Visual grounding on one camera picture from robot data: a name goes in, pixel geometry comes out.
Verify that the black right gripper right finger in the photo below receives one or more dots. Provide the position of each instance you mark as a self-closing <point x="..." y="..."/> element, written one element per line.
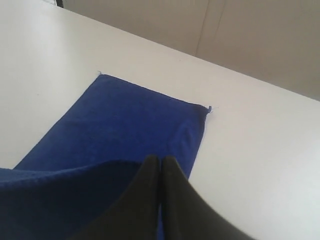
<point x="185" y="215"/>

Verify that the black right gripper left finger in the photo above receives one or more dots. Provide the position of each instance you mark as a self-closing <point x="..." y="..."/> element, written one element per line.
<point x="134" y="216"/>

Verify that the blue microfiber towel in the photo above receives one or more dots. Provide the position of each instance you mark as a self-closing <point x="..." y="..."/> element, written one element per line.
<point x="89" y="157"/>

